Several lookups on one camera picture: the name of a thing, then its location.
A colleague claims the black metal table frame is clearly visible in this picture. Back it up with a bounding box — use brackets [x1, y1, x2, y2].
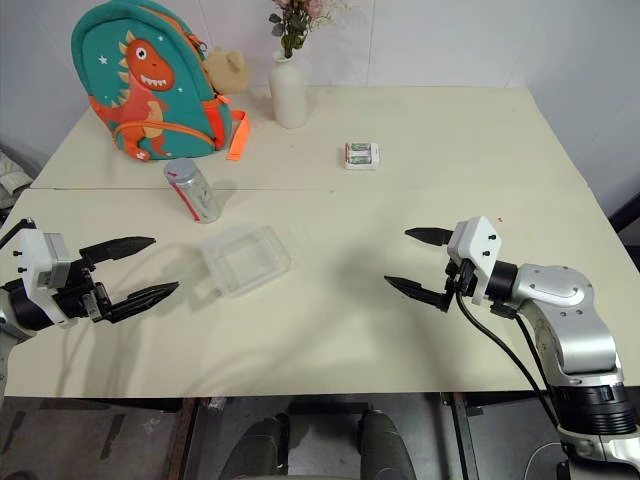
[438, 391, 485, 480]

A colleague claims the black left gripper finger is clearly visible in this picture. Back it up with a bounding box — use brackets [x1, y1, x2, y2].
[106, 281, 180, 325]
[79, 235, 157, 265]

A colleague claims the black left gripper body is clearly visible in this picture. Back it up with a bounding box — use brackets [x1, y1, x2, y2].
[52, 257, 114, 326]

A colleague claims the clear plastic jar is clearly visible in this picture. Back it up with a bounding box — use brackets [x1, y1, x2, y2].
[163, 158, 223, 225]

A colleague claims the grey plastic jar lid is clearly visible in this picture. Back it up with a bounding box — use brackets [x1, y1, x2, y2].
[163, 158, 198, 184]

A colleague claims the clear plastic tray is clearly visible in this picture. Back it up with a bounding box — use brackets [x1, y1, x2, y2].
[200, 224, 293, 300]

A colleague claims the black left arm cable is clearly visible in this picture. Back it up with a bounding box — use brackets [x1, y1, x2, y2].
[0, 217, 37, 250]

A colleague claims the dark rounded shape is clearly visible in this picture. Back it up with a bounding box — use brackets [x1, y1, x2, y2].
[357, 408, 419, 480]
[219, 412, 291, 480]

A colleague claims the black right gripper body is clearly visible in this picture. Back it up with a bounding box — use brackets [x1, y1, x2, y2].
[442, 257, 477, 313]

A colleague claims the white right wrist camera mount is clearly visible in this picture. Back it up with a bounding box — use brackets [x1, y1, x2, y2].
[445, 215, 503, 307]

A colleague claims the white ceramic vase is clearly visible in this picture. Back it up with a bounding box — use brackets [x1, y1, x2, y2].
[268, 49, 308, 130]

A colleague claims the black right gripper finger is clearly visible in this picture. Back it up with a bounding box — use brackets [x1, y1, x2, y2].
[383, 275, 451, 314]
[403, 227, 454, 248]

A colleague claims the pink flower bouquet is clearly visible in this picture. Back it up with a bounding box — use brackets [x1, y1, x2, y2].
[268, 0, 351, 61]

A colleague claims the white padded cloth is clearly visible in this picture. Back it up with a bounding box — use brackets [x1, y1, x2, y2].
[0, 148, 34, 212]

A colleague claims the teal dinosaur backpack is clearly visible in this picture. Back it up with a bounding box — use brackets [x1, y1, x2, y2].
[69, 0, 250, 163]

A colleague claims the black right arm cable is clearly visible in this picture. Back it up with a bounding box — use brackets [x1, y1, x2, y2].
[453, 289, 562, 429]

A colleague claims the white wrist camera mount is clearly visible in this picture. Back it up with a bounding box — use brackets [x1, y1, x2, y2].
[445, 215, 503, 307]
[13, 227, 70, 330]

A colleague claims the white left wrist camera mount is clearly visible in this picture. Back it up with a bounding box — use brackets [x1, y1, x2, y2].
[13, 227, 70, 330]

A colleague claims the white battery pack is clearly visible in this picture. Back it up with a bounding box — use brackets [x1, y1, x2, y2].
[343, 141, 382, 172]

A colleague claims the black object beside table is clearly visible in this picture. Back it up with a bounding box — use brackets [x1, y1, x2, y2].
[608, 192, 640, 234]

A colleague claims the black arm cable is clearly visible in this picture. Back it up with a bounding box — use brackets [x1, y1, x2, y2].
[453, 289, 562, 429]
[0, 217, 37, 250]

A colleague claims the beige plush bear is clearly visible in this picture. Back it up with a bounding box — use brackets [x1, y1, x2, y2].
[205, 45, 252, 96]

